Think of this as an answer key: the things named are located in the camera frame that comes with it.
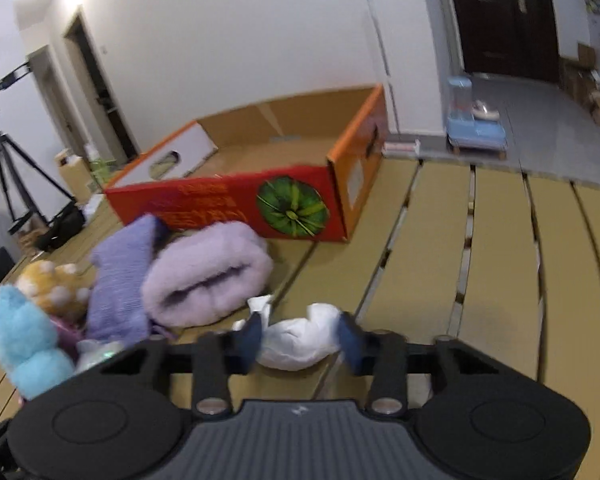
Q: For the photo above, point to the stack of books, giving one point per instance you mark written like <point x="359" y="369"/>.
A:
<point x="401" y="148"/>

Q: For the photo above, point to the white wall pipe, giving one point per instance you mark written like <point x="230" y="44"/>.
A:
<point x="380" y="60"/>

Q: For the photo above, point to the light blue plush toy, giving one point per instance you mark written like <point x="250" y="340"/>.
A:
<point x="22" y="340"/>

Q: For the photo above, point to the purple knitted cloth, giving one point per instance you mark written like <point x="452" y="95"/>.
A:
<point x="117" y="285"/>

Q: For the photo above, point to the black bag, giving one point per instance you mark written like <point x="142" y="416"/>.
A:
<point x="62" y="227"/>

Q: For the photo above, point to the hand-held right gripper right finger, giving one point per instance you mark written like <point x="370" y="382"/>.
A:
<point x="349" y="346"/>

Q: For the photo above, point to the dark wooden door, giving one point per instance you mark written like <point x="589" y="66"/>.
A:
<point x="505" y="15"/>

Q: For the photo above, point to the yellow spotted plush toy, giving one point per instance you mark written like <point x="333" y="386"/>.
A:
<point x="50" y="282"/>

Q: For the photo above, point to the large orange cardboard box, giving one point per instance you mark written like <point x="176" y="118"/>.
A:
<point x="220" y="200"/>

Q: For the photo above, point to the green plastic item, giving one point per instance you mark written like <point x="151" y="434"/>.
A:
<point x="102" y="166"/>

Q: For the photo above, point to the blue pet feeder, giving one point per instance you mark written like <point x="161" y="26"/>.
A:
<point x="472" y="120"/>

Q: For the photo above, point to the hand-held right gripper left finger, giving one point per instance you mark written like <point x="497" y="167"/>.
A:
<point x="252" y="341"/>

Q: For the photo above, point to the pink fluffy blanket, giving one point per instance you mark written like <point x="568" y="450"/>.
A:
<point x="205" y="275"/>

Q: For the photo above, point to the pile of cardboard boxes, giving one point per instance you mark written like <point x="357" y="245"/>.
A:
<point x="592" y="85"/>

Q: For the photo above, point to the white cloth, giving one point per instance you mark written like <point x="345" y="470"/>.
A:
<point x="292" y="344"/>

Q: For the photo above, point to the small brown cardboard box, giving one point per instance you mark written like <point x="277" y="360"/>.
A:
<point x="74" y="170"/>

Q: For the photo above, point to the black camera tripod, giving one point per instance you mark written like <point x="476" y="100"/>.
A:
<point x="10" y="170"/>

